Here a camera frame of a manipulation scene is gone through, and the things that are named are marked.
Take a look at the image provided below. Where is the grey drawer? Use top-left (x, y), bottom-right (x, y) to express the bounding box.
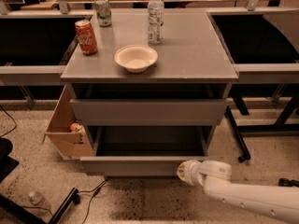
top-left (80, 126), bottom-right (215, 177)
top-left (70, 99), bottom-right (227, 126)

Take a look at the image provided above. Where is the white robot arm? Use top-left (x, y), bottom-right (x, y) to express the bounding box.
top-left (177, 160), bottom-right (299, 224)

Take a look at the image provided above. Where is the grey top drawer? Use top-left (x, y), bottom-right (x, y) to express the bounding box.
top-left (70, 99), bottom-right (227, 126)

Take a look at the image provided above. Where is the black table leg with caster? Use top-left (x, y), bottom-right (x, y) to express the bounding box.
top-left (225, 106), bottom-right (251, 162)

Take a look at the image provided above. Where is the black caster wheel right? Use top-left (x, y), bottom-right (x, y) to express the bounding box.
top-left (278, 178), bottom-right (299, 187)

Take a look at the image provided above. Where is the black chair base leg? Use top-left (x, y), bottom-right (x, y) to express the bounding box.
top-left (0, 188), bottom-right (80, 224)

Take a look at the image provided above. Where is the cardboard box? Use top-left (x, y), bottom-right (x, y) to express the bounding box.
top-left (45, 87), bottom-right (93, 160)

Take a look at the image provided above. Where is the orange fruit in box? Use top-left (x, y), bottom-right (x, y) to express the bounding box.
top-left (69, 122), bottom-right (78, 132)

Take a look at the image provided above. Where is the white paper bowl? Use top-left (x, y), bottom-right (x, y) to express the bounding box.
top-left (114, 45), bottom-right (158, 73)

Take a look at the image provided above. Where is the plastic bottle on floor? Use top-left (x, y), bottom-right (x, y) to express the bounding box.
top-left (28, 191), bottom-right (51, 210)

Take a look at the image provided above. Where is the clear plastic water bottle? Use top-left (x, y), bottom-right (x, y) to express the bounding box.
top-left (148, 0), bottom-right (164, 44)

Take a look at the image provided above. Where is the orange soda can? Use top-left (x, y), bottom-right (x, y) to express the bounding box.
top-left (75, 20), bottom-right (98, 55)

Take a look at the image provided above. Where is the green soda can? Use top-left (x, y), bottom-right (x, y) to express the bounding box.
top-left (94, 0), bottom-right (112, 27)

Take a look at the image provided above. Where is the black cable on floor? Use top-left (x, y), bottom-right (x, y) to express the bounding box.
top-left (76, 178), bottom-right (109, 224)

